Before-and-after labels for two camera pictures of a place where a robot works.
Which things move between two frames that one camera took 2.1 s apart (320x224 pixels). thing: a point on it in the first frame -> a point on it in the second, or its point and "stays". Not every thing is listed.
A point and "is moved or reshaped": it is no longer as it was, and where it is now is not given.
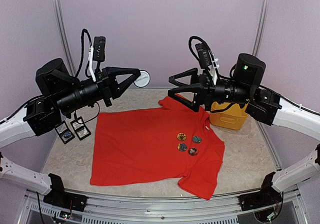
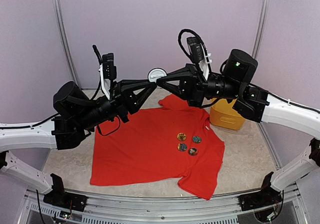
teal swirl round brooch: x=196 y=139 stays
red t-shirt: x=165 y=142 stays
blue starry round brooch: x=143 y=80 is moved or reshaped
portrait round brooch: x=192 y=151 stays
